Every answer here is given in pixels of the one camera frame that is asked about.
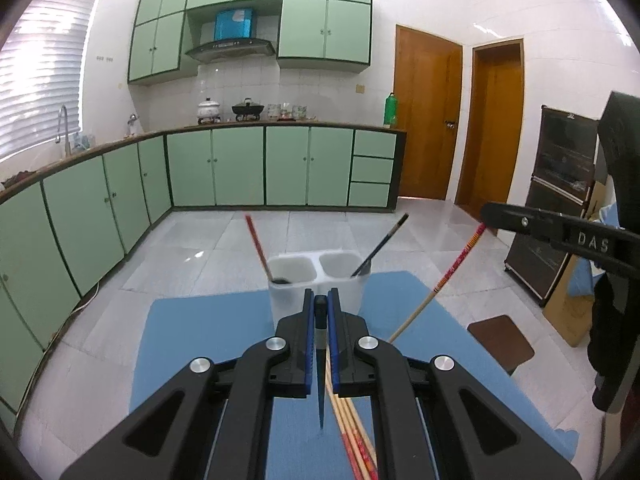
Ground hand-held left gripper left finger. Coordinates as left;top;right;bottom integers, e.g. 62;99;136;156
60;287;321;480

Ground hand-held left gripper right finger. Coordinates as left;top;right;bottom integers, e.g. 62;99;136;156
325;287;583;480

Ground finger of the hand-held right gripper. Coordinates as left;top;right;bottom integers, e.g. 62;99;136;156
481;201;640;278

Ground white two-compartment utensil holder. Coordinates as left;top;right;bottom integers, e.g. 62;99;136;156
267;249;373;323

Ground bundle of chopsticks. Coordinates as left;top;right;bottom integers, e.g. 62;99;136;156
325;350;378;480

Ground dark brown chopstick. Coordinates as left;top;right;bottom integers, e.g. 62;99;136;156
351;213;410;277
244;215;275;282

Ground light wooden chopstick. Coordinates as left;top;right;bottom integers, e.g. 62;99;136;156
387;222;487;343

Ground person's right forearm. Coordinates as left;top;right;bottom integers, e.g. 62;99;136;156
587;270;640;413

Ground light blue cloth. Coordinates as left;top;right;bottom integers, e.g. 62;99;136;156
567;202;621;301

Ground black glass-front cabinet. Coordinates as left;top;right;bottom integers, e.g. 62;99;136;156
504;105;616;307

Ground cardboard box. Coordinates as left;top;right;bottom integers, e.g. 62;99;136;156
542;180;608;348

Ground blue table mat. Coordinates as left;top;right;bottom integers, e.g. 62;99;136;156
130;270;581;480

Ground brown stool seat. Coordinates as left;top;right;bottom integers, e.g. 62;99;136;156
467;315;536;376

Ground closed wooden door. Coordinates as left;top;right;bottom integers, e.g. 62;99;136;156
395;24;463;202

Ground green base cabinets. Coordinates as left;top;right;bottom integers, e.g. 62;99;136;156
0;122;407;416

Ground black wok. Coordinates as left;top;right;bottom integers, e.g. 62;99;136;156
231;98;266;122

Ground white lidded pot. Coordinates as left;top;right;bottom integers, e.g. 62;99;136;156
196;97;222;125

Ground black range hood blue chimney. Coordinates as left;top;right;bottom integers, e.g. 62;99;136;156
185;7;277;64

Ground chrome kitchen faucet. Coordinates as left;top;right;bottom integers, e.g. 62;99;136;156
56;105;71;156

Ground white window blind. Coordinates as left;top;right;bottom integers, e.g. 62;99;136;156
0;0;103;161

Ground wooden door frame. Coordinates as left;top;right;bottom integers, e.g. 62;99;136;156
455;37;525;233

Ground green wall cabinets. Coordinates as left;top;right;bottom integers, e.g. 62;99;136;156
126;0;374;86

